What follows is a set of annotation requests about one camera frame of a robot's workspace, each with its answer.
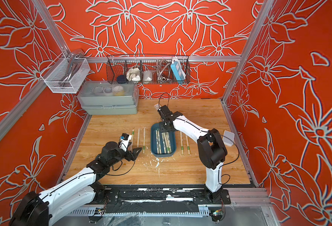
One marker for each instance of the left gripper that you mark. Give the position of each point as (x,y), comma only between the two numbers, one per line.
(134,155)

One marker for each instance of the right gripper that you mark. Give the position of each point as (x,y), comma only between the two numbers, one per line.
(161,128)

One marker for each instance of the blue plastic storage box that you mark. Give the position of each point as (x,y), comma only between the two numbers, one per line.
(153,142)

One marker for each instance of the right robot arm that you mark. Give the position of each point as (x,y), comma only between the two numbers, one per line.
(211,148)

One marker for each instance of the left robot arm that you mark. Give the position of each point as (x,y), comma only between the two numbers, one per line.
(49,206)

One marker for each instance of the chopstick pairs bundle in box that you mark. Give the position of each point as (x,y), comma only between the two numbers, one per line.
(163,143)

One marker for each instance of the small white labelled box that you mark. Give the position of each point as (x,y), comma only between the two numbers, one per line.
(157,106)

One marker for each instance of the grey lidded storage container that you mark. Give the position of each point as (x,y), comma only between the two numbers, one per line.
(103,98)

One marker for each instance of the light blue carton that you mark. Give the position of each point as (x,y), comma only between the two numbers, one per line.
(177,70)

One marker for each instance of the metal whisk utensil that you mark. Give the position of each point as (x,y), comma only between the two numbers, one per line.
(163,70)

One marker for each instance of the white crumpled bag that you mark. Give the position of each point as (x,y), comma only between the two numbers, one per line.
(133,75)

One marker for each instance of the white square pad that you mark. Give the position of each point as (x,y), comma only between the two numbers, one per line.
(228,138)

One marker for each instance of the metal tongs in basket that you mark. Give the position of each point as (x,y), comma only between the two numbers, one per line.
(72,67)

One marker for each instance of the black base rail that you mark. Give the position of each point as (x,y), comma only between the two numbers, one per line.
(159,199)

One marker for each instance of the black wire wall basket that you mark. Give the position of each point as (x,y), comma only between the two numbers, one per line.
(118,65)

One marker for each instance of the white wire wall basket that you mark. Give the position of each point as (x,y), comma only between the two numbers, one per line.
(53,77)

